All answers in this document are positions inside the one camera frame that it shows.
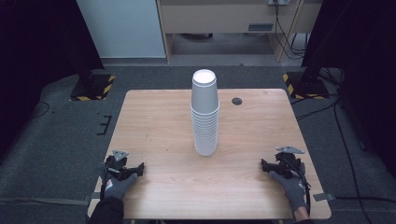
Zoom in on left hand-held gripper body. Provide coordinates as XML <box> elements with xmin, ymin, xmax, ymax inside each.
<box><xmin>104</xmin><ymin>149</ymin><xmax>133</xmax><ymax>182</ymax></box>

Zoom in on black curtain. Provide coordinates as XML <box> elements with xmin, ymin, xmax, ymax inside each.
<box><xmin>0</xmin><ymin>0</ymin><xmax>106</xmax><ymax>158</ymax></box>
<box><xmin>301</xmin><ymin>0</ymin><xmax>396</xmax><ymax>180</ymax></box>

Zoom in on person's right hand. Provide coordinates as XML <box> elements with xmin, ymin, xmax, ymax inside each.
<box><xmin>268</xmin><ymin>169</ymin><xmax>310</xmax><ymax>216</ymax></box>

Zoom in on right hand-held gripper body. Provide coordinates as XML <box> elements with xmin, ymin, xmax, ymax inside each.
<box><xmin>273</xmin><ymin>146</ymin><xmax>306</xmax><ymax>180</ymax></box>

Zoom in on grey tape strip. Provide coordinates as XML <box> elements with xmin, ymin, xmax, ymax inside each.
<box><xmin>312</xmin><ymin>192</ymin><xmax>336</xmax><ymax>203</ymax></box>
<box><xmin>82</xmin><ymin>192</ymin><xmax>103</xmax><ymax>203</ymax></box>

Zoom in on black striped stand base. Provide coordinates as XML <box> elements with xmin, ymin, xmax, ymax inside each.
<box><xmin>282</xmin><ymin>71</ymin><xmax>331</xmax><ymax>101</ymax></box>
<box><xmin>69</xmin><ymin>73</ymin><xmax>117</xmax><ymax>102</ymax></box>

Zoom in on thin black floor cable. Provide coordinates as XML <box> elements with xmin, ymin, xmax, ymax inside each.
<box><xmin>30</xmin><ymin>100</ymin><xmax>51</xmax><ymax>119</ymax></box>

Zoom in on white panel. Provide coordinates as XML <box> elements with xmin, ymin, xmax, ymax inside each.
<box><xmin>76</xmin><ymin>0</ymin><xmax>167</xmax><ymax>60</ymax></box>

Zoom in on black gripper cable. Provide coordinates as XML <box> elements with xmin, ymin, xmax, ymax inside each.
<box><xmin>98</xmin><ymin>164</ymin><xmax>108</xmax><ymax>200</ymax></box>
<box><xmin>284</xmin><ymin>159</ymin><xmax>313</xmax><ymax>217</ymax></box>

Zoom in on long black floor cable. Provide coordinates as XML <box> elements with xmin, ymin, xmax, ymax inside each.
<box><xmin>333</xmin><ymin>92</ymin><xmax>396</xmax><ymax>224</ymax></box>

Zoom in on person's left hand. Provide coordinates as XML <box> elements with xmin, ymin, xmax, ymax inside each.
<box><xmin>101</xmin><ymin>173</ymin><xmax>139</xmax><ymax>201</ymax></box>

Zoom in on beige wooden desk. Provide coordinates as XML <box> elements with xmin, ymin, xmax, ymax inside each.
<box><xmin>155</xmin><ymin>0</ymin><xmax>323</xmax><ymax>63</ymax></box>

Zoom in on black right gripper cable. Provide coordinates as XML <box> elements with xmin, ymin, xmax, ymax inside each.
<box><xmin>284</xmin><ymin>159</ymin><xmax>313</xmax><ymax>217</ymax></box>

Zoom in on black hanging cables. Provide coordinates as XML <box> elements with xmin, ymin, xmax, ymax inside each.
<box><xmin>273</xmin><ymin>2</ymin><xmax>308</xmax><ymax>61</ymax></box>

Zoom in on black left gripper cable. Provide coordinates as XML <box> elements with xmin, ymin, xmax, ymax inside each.
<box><xmin>98</xmin><ymin>164</ymin><xmax>108</xmax><ymax>200</ymax></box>

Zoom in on stack of white paper cups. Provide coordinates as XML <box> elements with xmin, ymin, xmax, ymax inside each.
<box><xmin>191</xmin><ymin>105</ymin><xmax>220</xmax><ymax>157</ymax></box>

